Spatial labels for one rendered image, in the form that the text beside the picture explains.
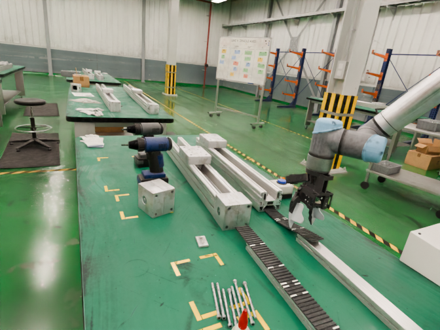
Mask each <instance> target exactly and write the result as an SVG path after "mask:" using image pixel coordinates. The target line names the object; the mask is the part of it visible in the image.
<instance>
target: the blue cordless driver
mask: <svg viewBox="0 0 440 330"><path fill-rule="evenodd" d="M121 146H128V148H129V149H134V150H137V151H138V152H144V151H145V152H147V153H146V157H147V160H149V169H150V170H142V171H141V174H138V175H137V183H143V182H146V181H151V180H155V179H161V180H163V181H165V182H166V183H168V177H167V176H166V174H165V172H164V169H163V166H164V158H163V153H161V151H170V150H171V149H172V139H171V138H170V137H144V138H143V137H138V138H137V139H135V140H132V141H129V142H128V144H121Z"/></svg>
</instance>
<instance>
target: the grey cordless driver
mask: <svg viewBox="0 0 440 330"><path fill-rule="evenodd" d="M121 130H127V132H128V133H132V134H135V135H141V136H142V138H144V137H155V136H154V135H159V134H162V133H163V131H164V128H163V125H162V123H158V122H152V123H134V125H131V126H127V128H126V129H121ZM146 153H147V152H145V151H144V152H137V155H134V163H135V165H136V166H137V167H138V168H144V167H149V160H147V157H146Z"/></svg>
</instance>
